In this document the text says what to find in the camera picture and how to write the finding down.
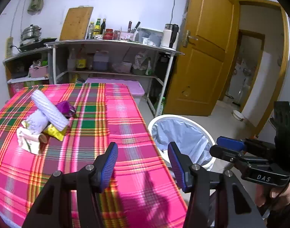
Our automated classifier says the white printed wrapper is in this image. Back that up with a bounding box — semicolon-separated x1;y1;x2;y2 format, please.
17;127;48;155

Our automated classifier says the yellow snack wrapper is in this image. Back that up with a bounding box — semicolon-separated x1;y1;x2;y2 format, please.
43;124;67;141

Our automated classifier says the white paper towel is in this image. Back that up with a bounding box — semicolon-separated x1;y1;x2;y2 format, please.
25;110;49;134

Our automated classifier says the white foam net sleeve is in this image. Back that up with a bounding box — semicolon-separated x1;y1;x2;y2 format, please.
31;89;69;131

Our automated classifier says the purple snack wrapper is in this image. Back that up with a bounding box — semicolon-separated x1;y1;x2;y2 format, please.
56;100;76;118

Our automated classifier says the white round trash bin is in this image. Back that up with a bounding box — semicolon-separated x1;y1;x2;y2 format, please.
147;114;217;172

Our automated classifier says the blue trash bag liner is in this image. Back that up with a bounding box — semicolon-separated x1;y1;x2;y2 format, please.
151;119;213;165

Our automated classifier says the person's right hand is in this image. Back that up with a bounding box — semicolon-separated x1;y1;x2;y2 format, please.
255;183;290;211

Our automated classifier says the white bowl on floor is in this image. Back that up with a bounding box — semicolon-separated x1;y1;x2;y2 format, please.
232;110;245;121

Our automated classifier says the yellow wooden door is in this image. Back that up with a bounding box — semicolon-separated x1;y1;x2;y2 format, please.
163;0;240;116

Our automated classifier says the green glass bottle floor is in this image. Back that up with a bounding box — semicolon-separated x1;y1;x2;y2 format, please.
156;97;165;116

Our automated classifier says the pink plaid tablecloth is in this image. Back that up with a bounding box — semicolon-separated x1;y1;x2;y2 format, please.
0;83;187;227

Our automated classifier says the purple lidded storage box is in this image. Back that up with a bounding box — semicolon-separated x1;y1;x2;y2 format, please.
85;78;145;106

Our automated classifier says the white black electric kettle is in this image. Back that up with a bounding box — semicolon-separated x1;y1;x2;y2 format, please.
160;24;179;49

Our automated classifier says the grey plastic container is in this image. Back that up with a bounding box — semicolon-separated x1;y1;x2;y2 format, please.
134;27;163;47

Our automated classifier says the pink plastic basket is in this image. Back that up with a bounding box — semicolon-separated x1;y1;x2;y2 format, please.
29;65;49;78

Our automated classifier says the wooden side cabinet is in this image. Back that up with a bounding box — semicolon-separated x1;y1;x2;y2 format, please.
3;46;54;97

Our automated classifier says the yellow label oil bottle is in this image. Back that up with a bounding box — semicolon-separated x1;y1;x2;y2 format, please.
76;47;87;70

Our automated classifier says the white metal shelf rack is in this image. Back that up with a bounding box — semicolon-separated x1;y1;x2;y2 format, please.
46;40;183;117

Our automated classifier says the pink knife holder box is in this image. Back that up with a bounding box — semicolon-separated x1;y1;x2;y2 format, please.
120;31;135;42

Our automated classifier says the purple plastic jug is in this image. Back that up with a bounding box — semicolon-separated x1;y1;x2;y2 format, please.
93;51;109;71

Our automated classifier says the black induction cooker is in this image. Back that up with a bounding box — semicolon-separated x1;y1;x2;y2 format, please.
19;38;57;52

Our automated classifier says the red lidded jar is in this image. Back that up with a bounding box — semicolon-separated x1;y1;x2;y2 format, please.
103;29;114;40

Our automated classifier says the white power strip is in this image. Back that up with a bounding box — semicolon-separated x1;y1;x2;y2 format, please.
5;36;13;59

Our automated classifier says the metal steamer pot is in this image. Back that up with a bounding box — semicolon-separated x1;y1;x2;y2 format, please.
21;24;41;43

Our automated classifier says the dark soy sauce bottle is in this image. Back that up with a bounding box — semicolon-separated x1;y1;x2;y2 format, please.
100;19;106;35

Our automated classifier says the green oil bottle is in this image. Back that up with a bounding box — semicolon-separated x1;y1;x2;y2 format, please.
92;18;101;39

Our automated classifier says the wooden cutting board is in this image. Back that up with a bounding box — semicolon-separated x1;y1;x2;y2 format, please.
59;7;93;41

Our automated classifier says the clear glass bottle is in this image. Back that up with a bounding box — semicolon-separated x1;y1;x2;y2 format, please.
87;22;94;39

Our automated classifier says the black camera module green light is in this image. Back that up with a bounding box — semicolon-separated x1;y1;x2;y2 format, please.
270;101;290;146

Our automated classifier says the metal door handle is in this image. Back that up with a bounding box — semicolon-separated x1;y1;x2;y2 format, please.
182;30;198;47

